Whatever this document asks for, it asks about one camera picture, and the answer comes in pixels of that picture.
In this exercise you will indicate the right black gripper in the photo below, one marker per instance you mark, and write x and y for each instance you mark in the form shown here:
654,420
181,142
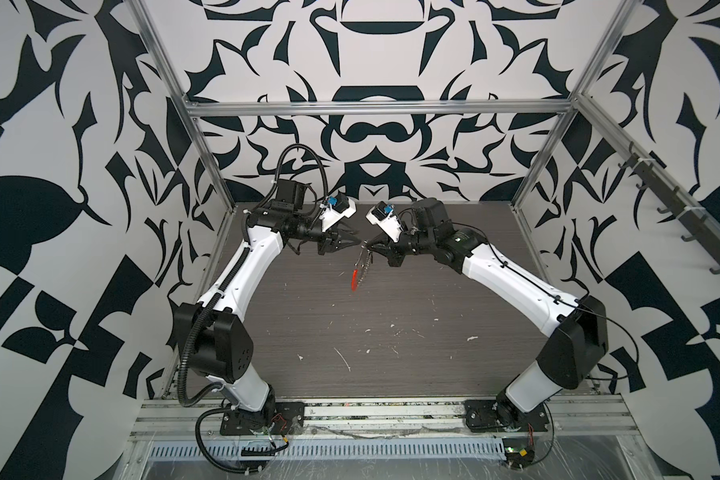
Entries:
392,252

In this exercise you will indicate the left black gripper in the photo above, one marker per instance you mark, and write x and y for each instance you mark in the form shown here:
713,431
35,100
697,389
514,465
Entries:
332,238

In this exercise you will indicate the large keyring with red handle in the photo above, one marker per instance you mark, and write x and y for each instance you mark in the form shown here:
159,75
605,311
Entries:
362,265

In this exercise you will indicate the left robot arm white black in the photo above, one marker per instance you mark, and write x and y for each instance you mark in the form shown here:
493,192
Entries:
215,349

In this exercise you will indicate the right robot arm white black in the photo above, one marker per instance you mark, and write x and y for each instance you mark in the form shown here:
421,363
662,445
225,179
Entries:
575,328

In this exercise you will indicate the small green-lit circuit board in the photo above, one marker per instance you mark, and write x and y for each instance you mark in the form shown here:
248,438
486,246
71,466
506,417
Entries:
518,455

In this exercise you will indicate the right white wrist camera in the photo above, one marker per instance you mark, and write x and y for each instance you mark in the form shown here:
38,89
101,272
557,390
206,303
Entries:
383,215

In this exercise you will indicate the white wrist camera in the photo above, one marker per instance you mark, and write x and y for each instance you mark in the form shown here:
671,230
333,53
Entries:
337,208
383,215

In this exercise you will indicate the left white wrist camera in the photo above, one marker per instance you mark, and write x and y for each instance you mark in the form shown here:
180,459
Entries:
337,208

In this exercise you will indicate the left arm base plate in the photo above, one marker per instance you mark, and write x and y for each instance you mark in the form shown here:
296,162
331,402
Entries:
280,418

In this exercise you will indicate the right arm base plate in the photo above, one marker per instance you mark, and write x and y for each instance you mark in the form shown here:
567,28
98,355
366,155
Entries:
491,415

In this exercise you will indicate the aluminium frame back crossbar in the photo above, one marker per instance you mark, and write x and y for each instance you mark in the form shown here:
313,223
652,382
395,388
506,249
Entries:
376,107

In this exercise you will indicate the white slotted cable duct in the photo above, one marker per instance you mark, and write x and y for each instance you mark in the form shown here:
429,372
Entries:
491,449

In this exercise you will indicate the aluminium frame front rail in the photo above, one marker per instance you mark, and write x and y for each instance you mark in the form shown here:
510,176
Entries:
361,418

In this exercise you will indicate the grey wall hook rack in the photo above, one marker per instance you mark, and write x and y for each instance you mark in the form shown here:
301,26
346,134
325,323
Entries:
676,202

